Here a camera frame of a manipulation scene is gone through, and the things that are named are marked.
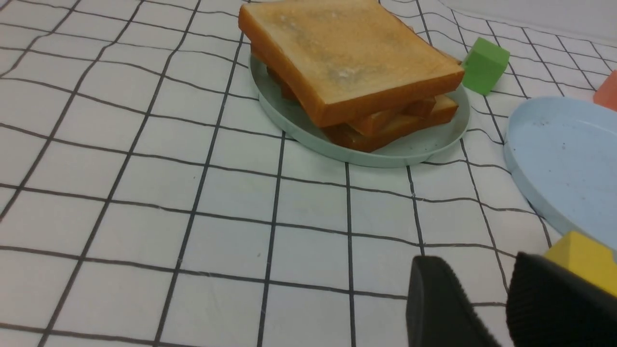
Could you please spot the green plate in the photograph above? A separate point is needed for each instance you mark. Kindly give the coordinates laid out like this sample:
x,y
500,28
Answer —
x,y
407,151

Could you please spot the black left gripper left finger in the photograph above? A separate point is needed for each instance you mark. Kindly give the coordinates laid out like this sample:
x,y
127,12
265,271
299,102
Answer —
x,y
438,312

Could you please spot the white black-grid tablecloth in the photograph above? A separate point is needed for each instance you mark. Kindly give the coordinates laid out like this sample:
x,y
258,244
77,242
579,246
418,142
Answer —
x,y
147,200

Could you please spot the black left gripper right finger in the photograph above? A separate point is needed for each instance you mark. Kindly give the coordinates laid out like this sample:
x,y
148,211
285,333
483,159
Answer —
x,y
549,306

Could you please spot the green cube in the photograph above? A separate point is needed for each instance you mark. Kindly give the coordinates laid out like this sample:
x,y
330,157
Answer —
x,y
484,65

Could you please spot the light blue plate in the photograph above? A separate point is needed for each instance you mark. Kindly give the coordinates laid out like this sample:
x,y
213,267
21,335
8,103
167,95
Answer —
x,y
562,155

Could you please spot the yellow block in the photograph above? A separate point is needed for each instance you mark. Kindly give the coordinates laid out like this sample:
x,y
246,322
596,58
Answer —
x,y
586,258

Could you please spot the orange cube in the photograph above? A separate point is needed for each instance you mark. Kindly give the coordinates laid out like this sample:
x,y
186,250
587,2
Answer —
x,y
606,95

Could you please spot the toast slice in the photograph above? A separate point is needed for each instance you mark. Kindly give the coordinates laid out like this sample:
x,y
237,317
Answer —
x,y
345,59
345,136
366,125

